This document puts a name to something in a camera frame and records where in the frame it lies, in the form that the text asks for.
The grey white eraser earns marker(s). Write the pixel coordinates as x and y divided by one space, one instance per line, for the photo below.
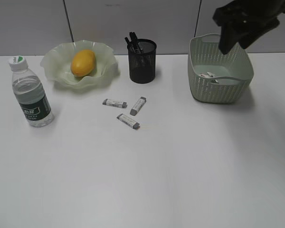
128 121
115 103
137 106

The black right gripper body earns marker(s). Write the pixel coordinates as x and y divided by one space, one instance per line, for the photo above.
243 15

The white waste paper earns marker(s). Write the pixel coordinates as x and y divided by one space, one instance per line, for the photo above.
210 76

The black mesh pen holder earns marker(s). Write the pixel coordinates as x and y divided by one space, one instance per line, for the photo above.
146 74

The black marker pen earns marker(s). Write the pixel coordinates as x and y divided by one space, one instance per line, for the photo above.
138 44
135 59
133 38

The clear water bottle green label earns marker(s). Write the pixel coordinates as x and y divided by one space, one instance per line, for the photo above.
29 93

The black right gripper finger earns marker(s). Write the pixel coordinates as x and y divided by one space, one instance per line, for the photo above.
256 32
229 37

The yellow mango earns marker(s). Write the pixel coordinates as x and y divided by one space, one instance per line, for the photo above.
83 63

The pale green wavy glass plate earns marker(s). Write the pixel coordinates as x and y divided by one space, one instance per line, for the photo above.
57 65

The pale green plastic basket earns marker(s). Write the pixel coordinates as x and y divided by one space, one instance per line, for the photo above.
233 71

